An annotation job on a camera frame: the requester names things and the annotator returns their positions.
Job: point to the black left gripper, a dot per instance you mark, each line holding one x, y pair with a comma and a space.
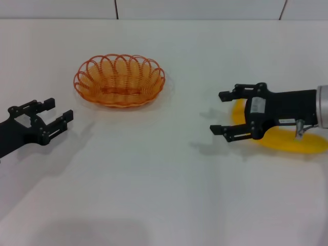
15, 133

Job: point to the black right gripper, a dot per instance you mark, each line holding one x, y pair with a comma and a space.
287, 107

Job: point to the yellow toy banana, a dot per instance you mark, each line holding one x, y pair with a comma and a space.
310, 144

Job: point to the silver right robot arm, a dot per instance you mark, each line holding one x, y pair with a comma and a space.
323, 107

